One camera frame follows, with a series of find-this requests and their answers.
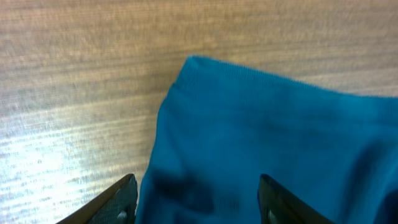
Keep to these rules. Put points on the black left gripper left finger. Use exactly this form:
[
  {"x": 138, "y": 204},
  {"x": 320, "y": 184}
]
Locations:
[{"x": 117, "y": 205}]

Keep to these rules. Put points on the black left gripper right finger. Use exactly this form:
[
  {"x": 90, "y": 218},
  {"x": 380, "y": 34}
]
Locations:
[{"x": 279, "y": 206}]

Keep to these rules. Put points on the blue polo shirt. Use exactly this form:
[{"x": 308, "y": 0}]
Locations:
[{"x": 221, "y": 126}]

